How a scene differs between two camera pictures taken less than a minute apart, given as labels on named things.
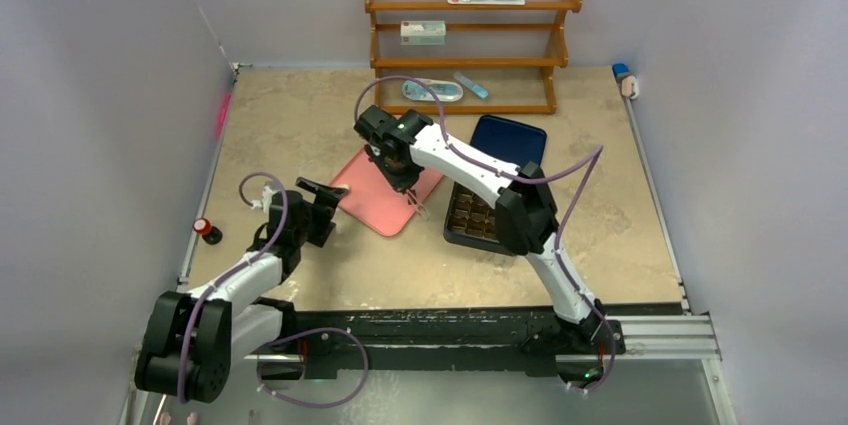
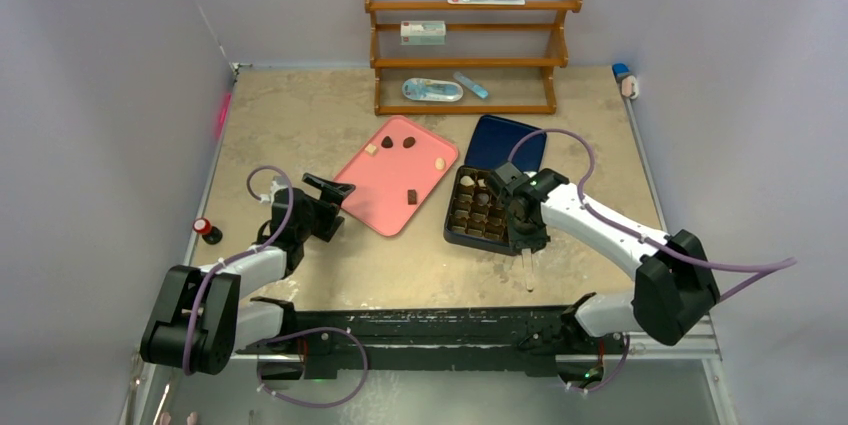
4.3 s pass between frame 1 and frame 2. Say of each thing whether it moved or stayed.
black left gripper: stayed
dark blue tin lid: stayed
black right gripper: moved
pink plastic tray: stayed
